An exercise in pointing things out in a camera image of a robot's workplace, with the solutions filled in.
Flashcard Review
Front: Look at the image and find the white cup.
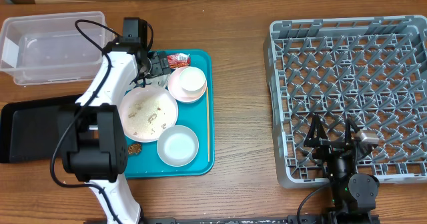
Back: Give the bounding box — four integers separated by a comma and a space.
179, 67, 206, 97

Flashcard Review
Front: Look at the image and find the grey dishwasher rack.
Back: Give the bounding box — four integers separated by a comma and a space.
264, 15, 426, 188

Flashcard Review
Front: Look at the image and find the black rectangular tray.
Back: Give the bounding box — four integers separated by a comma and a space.
1, 95, 79, 163

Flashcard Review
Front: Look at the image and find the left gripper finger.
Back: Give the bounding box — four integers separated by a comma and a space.
157, 51, 171, 75
148, 52, 161, 79

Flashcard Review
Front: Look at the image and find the white napkin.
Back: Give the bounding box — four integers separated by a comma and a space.
133, 74, 170, 88

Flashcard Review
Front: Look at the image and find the small pink saucer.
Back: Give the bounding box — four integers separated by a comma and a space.
167, 67, 207, 103

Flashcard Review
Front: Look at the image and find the red snack wrapper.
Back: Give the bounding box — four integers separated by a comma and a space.
167, 53, 191, 69

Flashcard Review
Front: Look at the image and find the grey bowl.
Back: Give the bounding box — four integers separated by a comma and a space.
157, 125, 199, 167

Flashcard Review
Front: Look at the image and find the brown food scrap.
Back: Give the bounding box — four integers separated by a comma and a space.
127, 143, 142, 155

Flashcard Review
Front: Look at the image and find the clear plastic waste bin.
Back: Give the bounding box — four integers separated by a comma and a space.
1, 11, 107, 85

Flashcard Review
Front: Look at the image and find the teal serving tray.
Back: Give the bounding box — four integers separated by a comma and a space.
124, 49, 215, 179

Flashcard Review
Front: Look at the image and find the wooden chopstick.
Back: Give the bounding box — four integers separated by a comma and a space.
205, 87, 210, 163

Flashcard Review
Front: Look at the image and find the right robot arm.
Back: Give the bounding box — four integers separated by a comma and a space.
296, 115, 380, 223

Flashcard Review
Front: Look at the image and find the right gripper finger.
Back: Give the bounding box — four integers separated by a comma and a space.
344, 117, 360, 144
304, 114, 328, 147

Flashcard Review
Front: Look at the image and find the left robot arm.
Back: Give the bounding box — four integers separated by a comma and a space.
50, 37, 165, 223

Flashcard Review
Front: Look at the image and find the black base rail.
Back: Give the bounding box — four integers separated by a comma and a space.
142, 214, 381, 224

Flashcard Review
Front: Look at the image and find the large pink plate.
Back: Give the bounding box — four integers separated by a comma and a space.
119, 86, 178, 143

